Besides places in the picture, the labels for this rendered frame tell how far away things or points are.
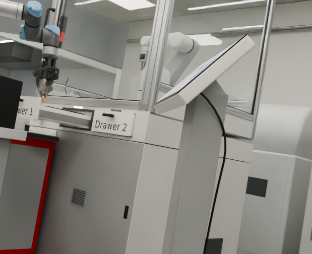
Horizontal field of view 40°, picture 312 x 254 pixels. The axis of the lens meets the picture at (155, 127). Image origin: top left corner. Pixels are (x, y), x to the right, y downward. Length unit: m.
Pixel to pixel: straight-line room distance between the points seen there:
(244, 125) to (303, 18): 2.99
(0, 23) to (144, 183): 1.58
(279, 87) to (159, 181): 3.43
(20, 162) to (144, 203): 0.72
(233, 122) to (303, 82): 2.75
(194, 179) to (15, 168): 1.11
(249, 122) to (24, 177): 1.34
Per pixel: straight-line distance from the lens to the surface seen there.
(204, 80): 1.41
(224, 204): 2.58
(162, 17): 2.11
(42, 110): 2.14
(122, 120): 2.10
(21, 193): 2.43
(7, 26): 3.12
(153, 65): 2.05
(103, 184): 2.17
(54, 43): 2.27
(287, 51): 5.42
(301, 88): 5.21
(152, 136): 2.03
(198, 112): 1.58
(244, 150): 2.67
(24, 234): 2.50
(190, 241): 1.61
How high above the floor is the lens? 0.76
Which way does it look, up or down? 3 degrees up
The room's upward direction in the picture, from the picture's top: 10 degrees clockwise
